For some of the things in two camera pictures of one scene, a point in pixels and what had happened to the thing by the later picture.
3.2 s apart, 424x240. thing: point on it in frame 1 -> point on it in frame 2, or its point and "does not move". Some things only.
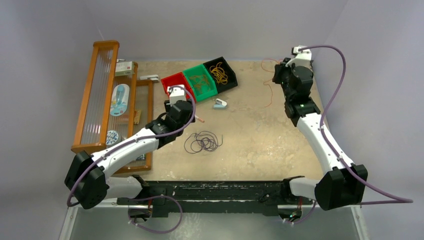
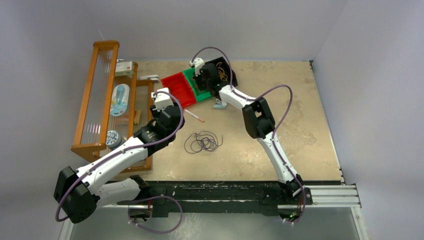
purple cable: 204,140 does not move
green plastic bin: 202,84 does not move
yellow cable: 219,73 does not move
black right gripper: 281,68 -> 197,79
